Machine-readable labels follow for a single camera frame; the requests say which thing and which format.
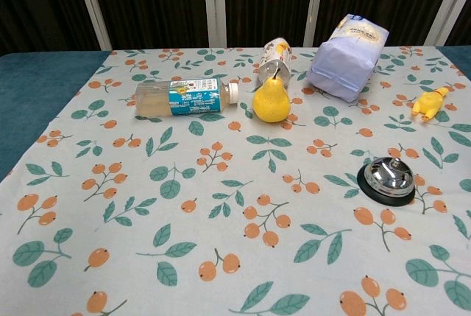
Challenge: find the silver desk bell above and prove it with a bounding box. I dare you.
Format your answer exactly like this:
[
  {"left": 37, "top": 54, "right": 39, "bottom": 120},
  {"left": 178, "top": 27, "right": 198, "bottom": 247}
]
[{"left": 356, "top": 157, "right": 417, "bottom": 207}]

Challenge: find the yellow rubber chicken toy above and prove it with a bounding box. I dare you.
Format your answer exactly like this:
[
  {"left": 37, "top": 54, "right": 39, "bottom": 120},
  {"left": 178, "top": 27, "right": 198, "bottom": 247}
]
[{"left": 411, "top": 86, "right": 451, "bottom": 123}]

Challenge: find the white frame post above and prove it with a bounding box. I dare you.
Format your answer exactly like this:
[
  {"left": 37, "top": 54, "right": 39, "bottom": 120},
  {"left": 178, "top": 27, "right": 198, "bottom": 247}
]
[
  {"left": 71, "top": 0, "right": 113, "bottom": 52},
  {"left": 302, "top": 0, "right": 330, "bottom": 48},
  {"left": 422, "top": 0, "right": 471, "bottom": 47},
  {"left": 202, "top": 0, "right": 227, "bottom": 49}
]

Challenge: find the fruit and leaf print tablecloth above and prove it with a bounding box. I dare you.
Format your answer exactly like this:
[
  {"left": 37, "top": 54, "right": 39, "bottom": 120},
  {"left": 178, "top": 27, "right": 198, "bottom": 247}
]
[{"left": 0, "top": 46, "right": 471, "bottom": 316}]

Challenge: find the clear plastic drink bottle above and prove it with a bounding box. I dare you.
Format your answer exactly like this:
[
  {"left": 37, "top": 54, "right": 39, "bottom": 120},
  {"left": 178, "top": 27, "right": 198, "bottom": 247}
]
[{"left": 134, "top": 77, "right": 241, "bottom": 118}]

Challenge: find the pale purple paper bag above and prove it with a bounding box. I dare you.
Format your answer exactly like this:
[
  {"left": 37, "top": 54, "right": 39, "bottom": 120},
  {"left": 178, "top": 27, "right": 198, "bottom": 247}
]
[{"left": 306, "top": 13, "right": 390, "bottom": 103}]

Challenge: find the yellow pear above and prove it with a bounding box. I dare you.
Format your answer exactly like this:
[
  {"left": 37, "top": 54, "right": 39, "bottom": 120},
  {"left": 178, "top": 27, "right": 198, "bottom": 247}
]
[{"left": 252, "top": 67, "right": 292, "bottom": 124}]

